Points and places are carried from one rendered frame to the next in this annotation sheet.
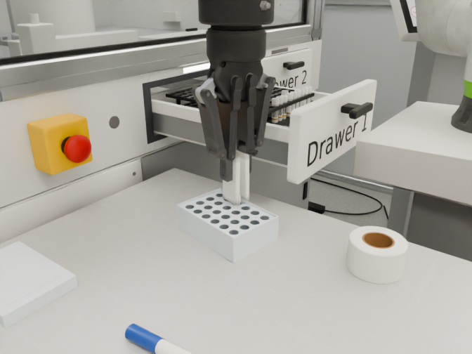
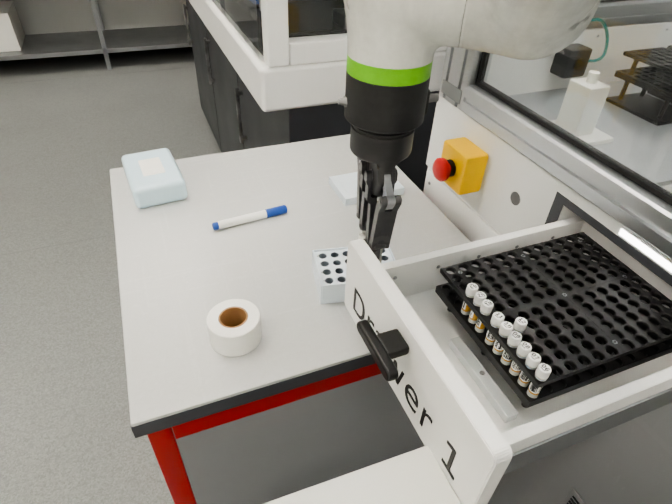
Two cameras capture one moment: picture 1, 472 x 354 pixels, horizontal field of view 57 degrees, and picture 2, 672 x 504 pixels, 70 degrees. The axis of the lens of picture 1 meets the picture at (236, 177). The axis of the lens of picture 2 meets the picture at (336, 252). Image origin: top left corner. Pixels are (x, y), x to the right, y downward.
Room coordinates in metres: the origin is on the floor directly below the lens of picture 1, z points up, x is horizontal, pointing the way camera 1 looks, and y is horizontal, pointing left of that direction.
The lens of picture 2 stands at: (0.79, -0.49, 1.28)
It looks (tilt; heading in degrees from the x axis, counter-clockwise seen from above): 39 degrees down; 120
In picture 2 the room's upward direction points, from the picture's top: 3 degrees clockwise
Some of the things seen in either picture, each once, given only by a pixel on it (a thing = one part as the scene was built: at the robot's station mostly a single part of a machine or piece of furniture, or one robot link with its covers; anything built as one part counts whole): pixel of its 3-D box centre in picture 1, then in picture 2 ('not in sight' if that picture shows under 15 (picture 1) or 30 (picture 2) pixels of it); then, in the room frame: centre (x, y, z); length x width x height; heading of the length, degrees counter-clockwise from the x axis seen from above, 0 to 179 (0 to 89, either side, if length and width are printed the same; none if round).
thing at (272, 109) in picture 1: (286, 102); (490, 319); (0.75, -0.09, 0.90); 0.18 x 0.02 x 0.01; 143
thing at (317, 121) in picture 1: (336, 125); (406, 358); (0.70, -0.17, 0.87); 0.29 x 0.02 x 0.11; 143
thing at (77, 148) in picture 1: (76, 147); (443, 169); (0.58, 0.23, 0.88); 0.04 x 0.03 x 0.04; 143
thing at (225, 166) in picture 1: (221, 164); not in sight; (0.54, 0.02, 0.86); 0.03 x 0.01 x 0.05; 132
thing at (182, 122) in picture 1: (236, 111); (560, 314); (0.82, 0.00, 0.86); 0.40 x 0.26 x 0.06; 53
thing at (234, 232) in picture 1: (226, 221); (355, 272); (0.54, 0.01, 0.78); 0.12 x 0.08 x 0.04; 42
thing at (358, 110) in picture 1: (354, 109); (387, 345); (0.68, -0.19, 0.91); 0.07 x 0.04 x 0.01; 143
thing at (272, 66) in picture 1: (282, 76); not in sight; (1.13, -0.12, 0.87); 0.29 x 0.02 x 0.11; 143
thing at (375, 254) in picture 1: (376, 253); (234, 327); (0.46, -0.18, 0.78); 0.07 x 0.07 x 0.04
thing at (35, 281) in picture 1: (12, 279); (366, 185); (0.42, 0.26, 0.77); 0.13 x 0.09 x 0.02; 53
